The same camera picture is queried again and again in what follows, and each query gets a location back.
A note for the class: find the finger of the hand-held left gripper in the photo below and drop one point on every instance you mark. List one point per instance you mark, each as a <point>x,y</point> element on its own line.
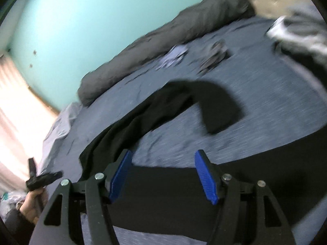
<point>52,176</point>
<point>32,167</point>

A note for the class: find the rolled dark grey duvet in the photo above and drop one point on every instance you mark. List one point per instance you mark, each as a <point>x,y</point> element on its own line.
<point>153,43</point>

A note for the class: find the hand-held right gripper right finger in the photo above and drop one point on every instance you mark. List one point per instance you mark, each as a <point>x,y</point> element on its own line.
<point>207,176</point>

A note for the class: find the blue-grey underwear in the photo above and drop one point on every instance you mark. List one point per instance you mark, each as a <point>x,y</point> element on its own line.
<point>172,56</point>

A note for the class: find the black pants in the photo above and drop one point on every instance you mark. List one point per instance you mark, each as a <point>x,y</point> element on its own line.
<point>166,196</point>

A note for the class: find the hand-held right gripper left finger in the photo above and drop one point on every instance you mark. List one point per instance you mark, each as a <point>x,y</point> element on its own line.
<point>120,176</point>

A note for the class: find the pink curtain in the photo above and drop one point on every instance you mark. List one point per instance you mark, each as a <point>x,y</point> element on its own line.
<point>15,107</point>

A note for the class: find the stack of folded grey clothes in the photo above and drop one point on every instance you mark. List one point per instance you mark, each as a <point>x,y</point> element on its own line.
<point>306,35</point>

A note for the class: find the blue patterned bedspread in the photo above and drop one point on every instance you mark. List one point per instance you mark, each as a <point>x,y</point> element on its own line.
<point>255,94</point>

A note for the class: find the crumpled plastic bag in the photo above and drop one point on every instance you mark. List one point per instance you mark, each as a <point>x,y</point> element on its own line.
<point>11,200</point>

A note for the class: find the person's left hand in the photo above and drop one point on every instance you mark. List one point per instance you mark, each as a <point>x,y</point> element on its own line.
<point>29,206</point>

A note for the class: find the light grey bed sheet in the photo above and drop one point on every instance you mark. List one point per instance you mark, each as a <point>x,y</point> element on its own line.
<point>61,125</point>

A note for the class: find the white folded cloth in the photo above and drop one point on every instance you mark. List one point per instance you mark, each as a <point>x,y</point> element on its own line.
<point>277,26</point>

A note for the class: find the grey sock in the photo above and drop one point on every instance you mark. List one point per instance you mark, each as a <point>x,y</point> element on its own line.
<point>214,53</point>

